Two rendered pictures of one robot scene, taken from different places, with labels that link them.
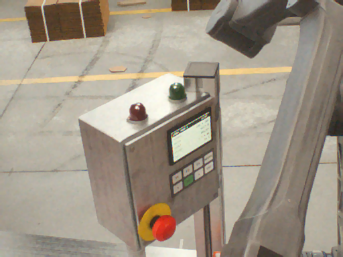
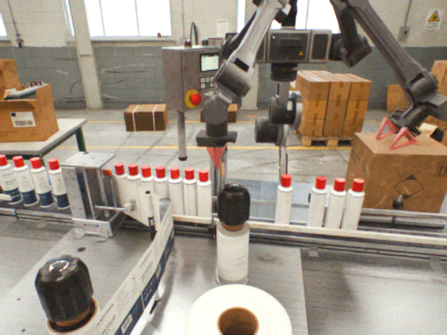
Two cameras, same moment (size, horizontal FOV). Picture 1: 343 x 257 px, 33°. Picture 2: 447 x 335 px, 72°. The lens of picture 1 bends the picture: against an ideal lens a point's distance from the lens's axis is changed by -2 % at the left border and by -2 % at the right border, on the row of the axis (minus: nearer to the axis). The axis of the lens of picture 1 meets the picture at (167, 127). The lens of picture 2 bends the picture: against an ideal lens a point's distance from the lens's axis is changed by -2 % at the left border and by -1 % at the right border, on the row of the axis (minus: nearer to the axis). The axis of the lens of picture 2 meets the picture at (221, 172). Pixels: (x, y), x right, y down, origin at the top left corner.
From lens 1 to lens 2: 0.50 m
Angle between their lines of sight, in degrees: 8
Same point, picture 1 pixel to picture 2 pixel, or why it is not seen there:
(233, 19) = (230, 42)
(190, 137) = (209, 62)
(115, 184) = (176, 75)
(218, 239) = not seen: hidden behind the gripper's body
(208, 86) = (218, 43)
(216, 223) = not seen: hidden behind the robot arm
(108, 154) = (174, 59)
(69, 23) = (147, 123)
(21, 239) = not seen: hidden behind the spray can
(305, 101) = (257, 21)
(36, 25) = (129, 122)
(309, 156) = (258, 38)
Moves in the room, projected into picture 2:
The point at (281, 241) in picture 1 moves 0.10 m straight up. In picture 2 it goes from (245, 59) to (246, 14)
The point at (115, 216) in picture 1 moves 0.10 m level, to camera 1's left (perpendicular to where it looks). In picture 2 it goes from (174, 95) to (142, 97)
